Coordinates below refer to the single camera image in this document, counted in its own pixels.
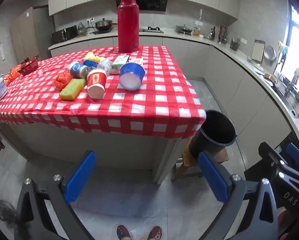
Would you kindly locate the round metal steamer plate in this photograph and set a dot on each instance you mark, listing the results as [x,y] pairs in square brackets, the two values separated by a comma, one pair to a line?
[270,53]

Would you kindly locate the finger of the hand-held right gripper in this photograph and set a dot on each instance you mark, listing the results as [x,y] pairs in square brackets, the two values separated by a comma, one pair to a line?
[295,155]
[269,152]

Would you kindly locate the white green carton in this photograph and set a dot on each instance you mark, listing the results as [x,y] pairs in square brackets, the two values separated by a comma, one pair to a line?
[120,60]

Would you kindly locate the clear plastic bag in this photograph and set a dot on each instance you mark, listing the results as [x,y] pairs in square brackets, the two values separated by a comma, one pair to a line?
[105,65]

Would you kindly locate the black plastic bin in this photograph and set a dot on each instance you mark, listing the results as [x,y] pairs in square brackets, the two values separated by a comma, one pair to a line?
[219,127]

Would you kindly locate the beige refrigerator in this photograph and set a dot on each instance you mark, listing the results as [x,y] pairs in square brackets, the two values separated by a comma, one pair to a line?
[27,35]

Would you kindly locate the yellow cloth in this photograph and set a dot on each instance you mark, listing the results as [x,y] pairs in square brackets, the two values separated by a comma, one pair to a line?
[92,56]

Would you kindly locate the red checked tablecloth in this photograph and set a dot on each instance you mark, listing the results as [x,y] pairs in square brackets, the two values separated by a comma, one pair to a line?
[152,100]

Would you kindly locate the person's left shoe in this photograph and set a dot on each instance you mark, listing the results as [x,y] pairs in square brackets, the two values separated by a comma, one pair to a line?
[123,232]

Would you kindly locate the dark sink faucet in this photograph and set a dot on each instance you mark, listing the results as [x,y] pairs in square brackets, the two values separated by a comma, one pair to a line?
[292,85]

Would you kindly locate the dark hair strands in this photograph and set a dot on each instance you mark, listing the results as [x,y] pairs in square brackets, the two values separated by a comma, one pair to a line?
[2,212]

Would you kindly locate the small colourful printed box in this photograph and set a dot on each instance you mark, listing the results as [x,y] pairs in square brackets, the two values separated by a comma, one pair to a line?
[137,60]

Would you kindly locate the white wall switch panel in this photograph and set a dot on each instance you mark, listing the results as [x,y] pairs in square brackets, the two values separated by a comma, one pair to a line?
[2,51]

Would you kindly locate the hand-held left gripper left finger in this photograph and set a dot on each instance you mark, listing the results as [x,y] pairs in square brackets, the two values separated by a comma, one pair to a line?
[80,177]

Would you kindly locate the pan with glass lid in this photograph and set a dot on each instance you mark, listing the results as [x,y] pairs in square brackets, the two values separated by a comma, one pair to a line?
[184,29]

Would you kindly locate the blue patterned paper cup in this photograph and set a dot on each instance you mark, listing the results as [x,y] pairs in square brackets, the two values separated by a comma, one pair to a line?
[75,68]

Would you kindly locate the black microwave oven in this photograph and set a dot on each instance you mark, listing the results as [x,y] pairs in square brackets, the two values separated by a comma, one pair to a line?
[58,36]

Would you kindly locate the person's right shoe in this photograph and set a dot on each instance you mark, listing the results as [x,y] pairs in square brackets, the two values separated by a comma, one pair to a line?
[155,233]

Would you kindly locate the brown tape roll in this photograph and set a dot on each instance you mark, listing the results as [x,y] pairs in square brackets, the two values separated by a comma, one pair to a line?
[269,78]

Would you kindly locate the white kitchen island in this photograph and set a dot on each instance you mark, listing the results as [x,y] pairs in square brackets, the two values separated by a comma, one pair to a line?
[89,142]

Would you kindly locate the black gas hob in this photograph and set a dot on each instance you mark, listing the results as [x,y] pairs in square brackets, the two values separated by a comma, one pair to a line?
[153,29]

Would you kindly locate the orange net bag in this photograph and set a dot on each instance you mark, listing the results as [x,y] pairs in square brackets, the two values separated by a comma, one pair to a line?
[12,73]

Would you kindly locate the metal utensil holder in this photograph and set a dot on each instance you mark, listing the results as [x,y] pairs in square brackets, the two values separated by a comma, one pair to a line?
[223,36]

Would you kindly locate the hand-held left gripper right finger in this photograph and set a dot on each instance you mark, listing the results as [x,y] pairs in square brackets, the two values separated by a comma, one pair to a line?
[213,180]

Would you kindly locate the white wall socket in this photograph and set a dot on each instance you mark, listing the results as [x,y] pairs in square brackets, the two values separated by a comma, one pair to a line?
[90,19]
[243,40]

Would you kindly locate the kitchen window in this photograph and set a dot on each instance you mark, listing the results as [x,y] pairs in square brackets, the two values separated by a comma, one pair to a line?
[298,42]

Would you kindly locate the dark glass bottle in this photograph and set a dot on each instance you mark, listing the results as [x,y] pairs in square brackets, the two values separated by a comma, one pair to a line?
[213,33]

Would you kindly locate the blue hanging cloth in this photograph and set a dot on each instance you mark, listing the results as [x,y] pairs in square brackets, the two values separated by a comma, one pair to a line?
[284,53]

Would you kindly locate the wooden stool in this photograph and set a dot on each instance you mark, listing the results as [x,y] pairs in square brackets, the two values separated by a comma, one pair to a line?
[187,157]

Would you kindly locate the white cutting board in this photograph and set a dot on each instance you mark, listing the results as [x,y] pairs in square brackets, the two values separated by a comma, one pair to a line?
[258,51]

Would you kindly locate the yellow sponge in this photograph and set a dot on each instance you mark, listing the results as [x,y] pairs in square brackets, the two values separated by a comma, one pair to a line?
[70,90]

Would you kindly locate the orange plastic bag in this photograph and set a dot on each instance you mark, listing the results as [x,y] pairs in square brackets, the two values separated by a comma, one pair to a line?
[63,80]

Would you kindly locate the green ceramic vase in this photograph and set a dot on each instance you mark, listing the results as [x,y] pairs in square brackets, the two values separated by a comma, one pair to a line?
[82,29]

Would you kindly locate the dark chopstick holder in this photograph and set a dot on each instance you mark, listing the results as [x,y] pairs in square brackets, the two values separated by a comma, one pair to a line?
[235,46]

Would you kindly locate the black countertop oven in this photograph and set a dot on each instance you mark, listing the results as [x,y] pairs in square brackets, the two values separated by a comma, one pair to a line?
[71,32]

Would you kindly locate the black induction cooker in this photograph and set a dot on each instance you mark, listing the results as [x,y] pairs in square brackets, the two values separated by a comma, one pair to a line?
[100,31]

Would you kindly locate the red thermos flask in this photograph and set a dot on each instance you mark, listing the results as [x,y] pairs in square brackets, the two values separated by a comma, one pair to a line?
[128,25]

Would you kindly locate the yellow oil bottle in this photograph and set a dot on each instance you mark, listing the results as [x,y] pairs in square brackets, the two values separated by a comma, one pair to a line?
[196,32]

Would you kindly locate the person's shoe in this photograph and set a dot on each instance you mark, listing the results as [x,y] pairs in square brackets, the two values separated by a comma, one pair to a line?
[123,232]
[155,233]

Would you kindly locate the red paper cup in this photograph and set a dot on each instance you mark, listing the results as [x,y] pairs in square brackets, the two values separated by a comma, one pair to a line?
[96,78]

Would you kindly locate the red floral enamel pot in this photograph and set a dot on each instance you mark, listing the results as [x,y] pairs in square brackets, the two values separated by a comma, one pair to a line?
[29,66]

